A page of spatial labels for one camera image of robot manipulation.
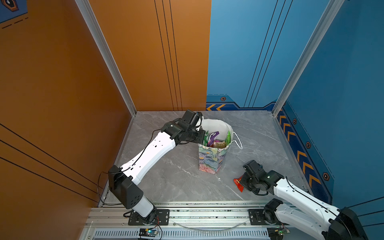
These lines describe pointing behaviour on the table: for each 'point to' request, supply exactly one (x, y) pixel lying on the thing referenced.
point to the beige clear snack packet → (220, 144)
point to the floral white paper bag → (211, 159)
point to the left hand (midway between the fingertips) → (203, 135)
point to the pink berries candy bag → (211, 137)
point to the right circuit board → (281, 231)
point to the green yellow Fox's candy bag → (206, 138)
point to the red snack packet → (237, 181)
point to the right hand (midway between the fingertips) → (238, 183)
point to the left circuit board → (148, 232)
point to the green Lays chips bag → (228, 139)
